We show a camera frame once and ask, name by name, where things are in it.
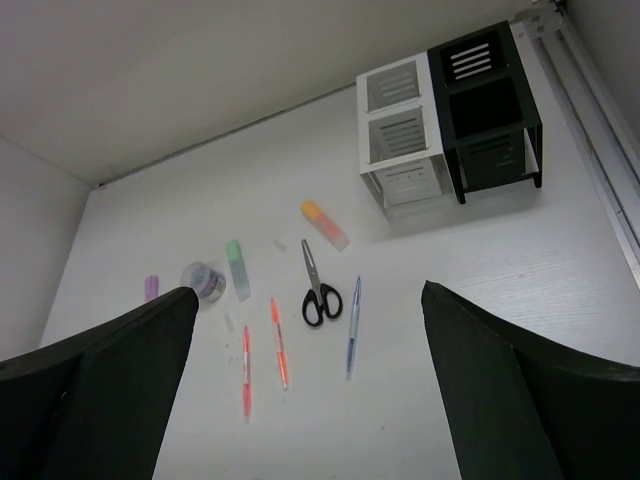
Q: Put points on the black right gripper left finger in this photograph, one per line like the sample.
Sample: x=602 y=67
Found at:
x=96 y=405

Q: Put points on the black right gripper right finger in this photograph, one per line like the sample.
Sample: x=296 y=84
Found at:
x=521 y=406

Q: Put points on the red pen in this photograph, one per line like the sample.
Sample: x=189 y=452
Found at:
x=247 y=399

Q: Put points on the blue highlighter pen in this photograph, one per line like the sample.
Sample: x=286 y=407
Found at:
x=353 y=328

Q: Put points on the orange pen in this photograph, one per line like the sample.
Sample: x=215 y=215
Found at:
x=282 y=361

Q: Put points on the purple pink highlighter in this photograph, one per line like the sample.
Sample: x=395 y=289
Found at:
x=151 y=287

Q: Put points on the clear pen cap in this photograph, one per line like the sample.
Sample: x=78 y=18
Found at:
x=229 y=323
x=279 y=246

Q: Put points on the clear paperclip jar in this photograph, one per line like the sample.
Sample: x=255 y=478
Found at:
x=208 y=283

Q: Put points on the green highlighter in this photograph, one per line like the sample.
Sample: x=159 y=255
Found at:
x=238 y=269

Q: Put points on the black desk organizer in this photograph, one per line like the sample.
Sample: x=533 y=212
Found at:
x=491 y=130

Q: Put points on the white desk organizer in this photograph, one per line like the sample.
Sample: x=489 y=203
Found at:
x=399 y=140

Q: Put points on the orange highlighter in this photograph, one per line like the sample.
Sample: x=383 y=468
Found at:
x=325 y=225

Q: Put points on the black handled scissors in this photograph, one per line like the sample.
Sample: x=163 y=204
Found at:
x=321 y=301

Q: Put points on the aluminium rail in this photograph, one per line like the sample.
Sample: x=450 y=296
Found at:
x=609 y=149

